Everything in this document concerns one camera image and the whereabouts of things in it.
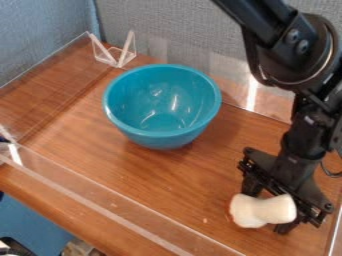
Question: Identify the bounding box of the plush mushroom toy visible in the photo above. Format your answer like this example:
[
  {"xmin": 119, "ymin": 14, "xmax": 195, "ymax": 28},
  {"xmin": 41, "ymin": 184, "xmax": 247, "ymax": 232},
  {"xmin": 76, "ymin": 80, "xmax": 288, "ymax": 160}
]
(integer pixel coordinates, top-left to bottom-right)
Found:
[{"xmin": 230, "ymin": 194, "xmax": 297, "ymax": 228}]

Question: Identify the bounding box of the black cable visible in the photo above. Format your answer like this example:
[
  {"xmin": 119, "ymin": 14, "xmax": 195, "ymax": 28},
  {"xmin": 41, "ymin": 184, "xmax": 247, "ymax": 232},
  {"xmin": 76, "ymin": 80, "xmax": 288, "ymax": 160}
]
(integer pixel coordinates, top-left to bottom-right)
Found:
[{"xmin": 318, "ymin": 159, "xmax": 342, "ymax": 179}]

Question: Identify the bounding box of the clear acrylic barrier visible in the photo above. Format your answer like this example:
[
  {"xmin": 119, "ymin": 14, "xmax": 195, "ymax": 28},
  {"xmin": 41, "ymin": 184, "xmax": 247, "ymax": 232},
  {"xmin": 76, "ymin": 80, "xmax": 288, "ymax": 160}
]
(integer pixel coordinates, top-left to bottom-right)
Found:
[
  {"xmin": 0, "ymin": 31, "xmax": 109, "ymax": 102},
  {"xmin": 147, "ymin": 37, "xmax": 294, "ymax": 124},
  {"xmin": 0, "ymin": 125, "xmax": 244, "ymax": 256}
]

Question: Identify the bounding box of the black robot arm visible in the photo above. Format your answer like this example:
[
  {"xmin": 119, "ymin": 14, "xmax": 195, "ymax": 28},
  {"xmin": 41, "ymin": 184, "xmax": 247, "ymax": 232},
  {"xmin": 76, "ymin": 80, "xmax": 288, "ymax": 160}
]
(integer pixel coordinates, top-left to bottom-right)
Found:
[{"xmin": 211, "ymin": 0, "xmax": 342, "ymax": 234}]

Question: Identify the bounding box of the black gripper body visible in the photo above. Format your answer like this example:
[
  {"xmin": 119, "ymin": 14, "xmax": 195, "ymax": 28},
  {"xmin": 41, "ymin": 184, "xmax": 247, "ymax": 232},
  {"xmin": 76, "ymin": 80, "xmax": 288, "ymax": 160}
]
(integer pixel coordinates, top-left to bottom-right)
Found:
[{"xmin": 238, "ymin": 97, "xmax": 342, "ymax": 227}]

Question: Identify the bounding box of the clear acrylic back barrier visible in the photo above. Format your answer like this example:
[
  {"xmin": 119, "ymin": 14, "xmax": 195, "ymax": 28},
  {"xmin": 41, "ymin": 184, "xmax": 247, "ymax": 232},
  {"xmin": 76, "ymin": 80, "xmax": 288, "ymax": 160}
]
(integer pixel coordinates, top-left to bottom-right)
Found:
[{"xmin": 147, "ymin": 37, "xmax": 294, "ymax": 124}]

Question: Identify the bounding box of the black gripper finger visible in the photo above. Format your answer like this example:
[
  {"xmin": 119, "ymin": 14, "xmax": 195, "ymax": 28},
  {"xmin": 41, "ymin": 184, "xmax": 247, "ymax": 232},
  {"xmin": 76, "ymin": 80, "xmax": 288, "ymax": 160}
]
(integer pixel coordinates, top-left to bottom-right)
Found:
[
  {"xmin": 274, "ymin": 216, "xmax": 306, "ymax": 235},
  {"xmin": 242, "ymin": 174, "xmax": 264, "ymax": 197}
]

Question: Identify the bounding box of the clear acrylic front barrier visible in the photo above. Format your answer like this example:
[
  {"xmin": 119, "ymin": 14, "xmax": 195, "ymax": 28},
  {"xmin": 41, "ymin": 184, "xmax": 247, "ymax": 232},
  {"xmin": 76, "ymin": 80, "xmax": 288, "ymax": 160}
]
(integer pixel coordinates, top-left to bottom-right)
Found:
[{"xmin": 0, "ymin": 125, "xmax": 244, "ymax": 256}]

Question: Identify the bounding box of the clear acrylic corner bracket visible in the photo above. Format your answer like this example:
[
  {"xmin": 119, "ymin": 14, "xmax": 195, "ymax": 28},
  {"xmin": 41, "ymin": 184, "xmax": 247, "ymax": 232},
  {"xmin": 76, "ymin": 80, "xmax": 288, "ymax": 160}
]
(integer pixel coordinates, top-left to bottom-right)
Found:
[{"xmin": 88, "ymin": 30, "xmax": 136, "ymax": 68}]

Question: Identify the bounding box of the clear acrylic left barrier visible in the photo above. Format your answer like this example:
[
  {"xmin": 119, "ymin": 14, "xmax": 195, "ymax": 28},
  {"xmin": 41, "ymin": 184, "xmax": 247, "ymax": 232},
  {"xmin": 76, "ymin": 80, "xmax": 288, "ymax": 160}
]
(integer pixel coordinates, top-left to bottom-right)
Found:
[{"xmin": 0, "ymin": 31, "xmax": 109, "ymax": 102}]

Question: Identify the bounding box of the blue bowl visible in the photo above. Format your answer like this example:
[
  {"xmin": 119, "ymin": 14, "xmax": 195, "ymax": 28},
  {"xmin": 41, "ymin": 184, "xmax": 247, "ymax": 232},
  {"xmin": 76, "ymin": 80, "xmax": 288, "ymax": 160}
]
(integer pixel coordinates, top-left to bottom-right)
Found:
[{"xmin": 101, "ymin": 64, "xmax": 222, "ymax": 150}]

